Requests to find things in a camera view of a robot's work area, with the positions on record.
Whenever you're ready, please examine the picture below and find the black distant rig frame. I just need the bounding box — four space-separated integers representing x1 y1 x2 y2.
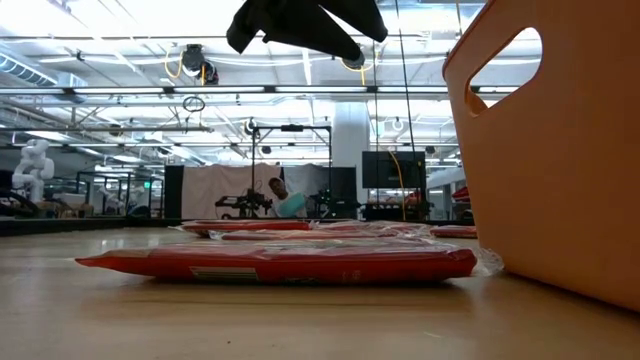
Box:
249 123 334 220

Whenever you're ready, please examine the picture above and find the red Orville Redenbacher popcorn bag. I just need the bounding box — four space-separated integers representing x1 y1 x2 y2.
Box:
172 218 314 238
209 228 401 242
369 221 435 238
428 224 479 240
309 220 396 232
74 238 504 287

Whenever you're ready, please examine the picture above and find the black upright panel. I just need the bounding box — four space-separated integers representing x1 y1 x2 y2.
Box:
163 164 185 220

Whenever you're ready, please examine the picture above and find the white backdrop curtain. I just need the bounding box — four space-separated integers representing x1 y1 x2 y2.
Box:
180 162 284 220

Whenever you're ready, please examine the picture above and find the black metal table frame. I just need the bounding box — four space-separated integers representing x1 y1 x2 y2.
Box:
0 217 184 237

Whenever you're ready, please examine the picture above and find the black ceiling cable reel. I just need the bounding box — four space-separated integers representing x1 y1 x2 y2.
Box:
179 43 220 86
341 52 367 71

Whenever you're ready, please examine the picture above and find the white building column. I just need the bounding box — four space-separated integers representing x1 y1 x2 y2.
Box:
332 102 372 204

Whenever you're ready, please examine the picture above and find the white humanoid robot figure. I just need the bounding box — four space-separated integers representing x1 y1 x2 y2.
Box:
10 138 56 205

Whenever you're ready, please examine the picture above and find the orange plastic basket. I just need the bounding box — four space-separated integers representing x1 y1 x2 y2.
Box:
442 0 640 314

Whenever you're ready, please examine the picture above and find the person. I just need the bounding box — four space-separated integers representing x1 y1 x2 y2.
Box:
266 176 310 220

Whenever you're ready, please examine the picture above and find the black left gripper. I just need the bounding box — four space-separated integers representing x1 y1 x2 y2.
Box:
225 0 389 69

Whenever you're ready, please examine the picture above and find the black monitor screen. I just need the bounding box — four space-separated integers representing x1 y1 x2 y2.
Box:
327 166 359 206
361 150 427 190

